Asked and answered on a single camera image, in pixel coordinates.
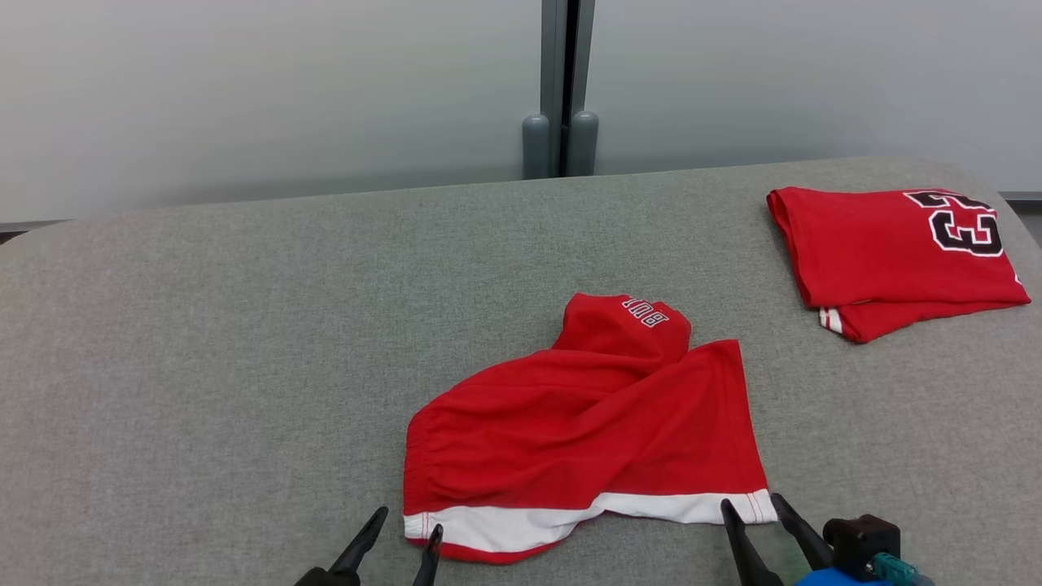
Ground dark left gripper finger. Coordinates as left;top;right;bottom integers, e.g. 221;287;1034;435
411;523;444;586
327;505;390;580

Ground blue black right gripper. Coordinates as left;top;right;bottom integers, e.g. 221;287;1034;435
720;492;896;586

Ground red white-trimmed shorts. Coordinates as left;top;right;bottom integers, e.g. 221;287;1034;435
402;293;778;566

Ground red white jersey shirt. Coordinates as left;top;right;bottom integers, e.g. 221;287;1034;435
766;187;1032;344

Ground right teal-plug black cable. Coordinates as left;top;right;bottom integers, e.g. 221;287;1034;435
867;552;937;586

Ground grey partition post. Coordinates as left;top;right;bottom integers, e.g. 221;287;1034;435
522;0;600;180

